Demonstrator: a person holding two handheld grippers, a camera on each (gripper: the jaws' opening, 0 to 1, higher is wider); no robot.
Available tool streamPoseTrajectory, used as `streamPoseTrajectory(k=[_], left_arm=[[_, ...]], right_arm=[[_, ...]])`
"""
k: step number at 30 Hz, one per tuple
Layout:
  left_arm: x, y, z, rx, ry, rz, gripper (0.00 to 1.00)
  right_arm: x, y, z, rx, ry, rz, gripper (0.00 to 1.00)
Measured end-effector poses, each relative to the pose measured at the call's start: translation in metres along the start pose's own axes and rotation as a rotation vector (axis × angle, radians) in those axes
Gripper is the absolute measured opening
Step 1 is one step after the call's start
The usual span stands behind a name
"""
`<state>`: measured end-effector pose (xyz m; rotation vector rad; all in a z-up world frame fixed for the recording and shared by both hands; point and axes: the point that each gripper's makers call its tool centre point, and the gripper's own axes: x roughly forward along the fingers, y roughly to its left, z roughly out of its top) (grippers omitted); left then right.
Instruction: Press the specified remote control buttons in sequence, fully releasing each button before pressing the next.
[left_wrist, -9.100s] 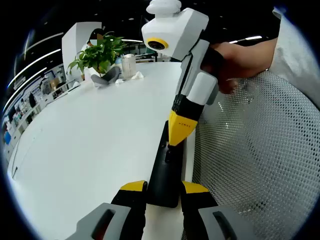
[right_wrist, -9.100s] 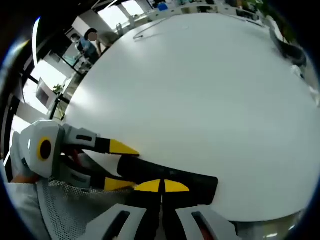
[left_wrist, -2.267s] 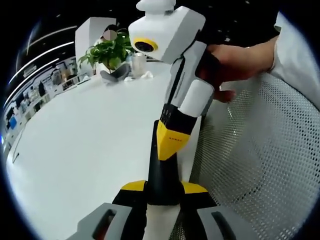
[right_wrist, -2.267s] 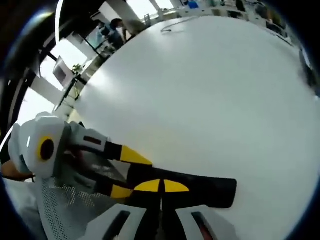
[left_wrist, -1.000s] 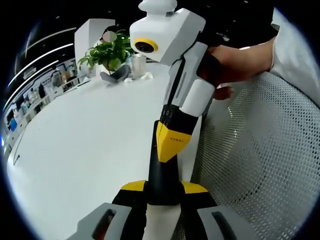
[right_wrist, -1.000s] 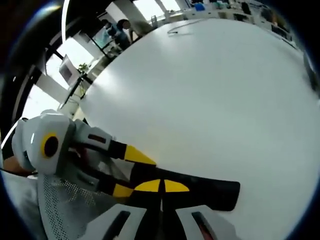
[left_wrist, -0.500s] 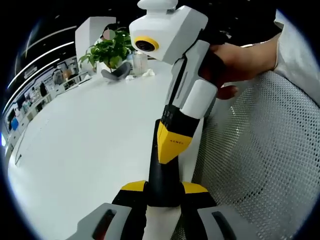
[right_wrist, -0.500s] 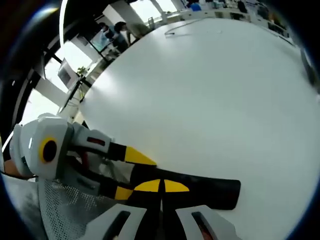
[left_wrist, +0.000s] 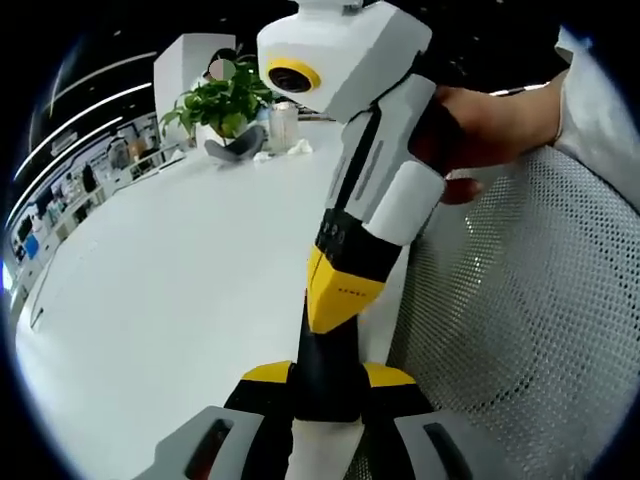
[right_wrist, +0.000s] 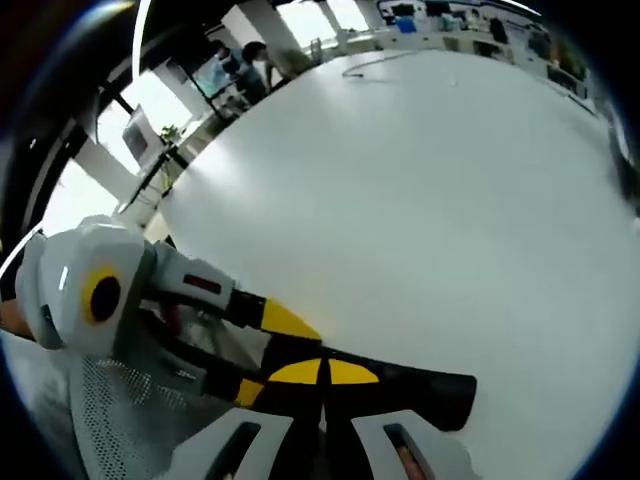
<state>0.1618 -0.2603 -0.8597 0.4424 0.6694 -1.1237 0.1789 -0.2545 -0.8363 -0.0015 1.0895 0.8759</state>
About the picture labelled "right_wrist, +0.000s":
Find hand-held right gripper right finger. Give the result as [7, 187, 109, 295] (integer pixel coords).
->
[324, 358, 479, 480]

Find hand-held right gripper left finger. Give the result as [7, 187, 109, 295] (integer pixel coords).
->
[164, 358, 325, 480]

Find black remote control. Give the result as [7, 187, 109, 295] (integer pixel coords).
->
[259, 342, 479, 432]

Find black tripod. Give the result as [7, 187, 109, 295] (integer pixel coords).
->
[124, 144, 176, 207]

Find grey mesh chair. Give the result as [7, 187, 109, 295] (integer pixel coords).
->
[17, 299, 241, 480]

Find computer monitor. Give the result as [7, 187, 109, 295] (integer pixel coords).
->
[121, 106, 153, 162]

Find grey cable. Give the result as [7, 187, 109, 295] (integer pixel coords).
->
[341, 48, 419, 80]

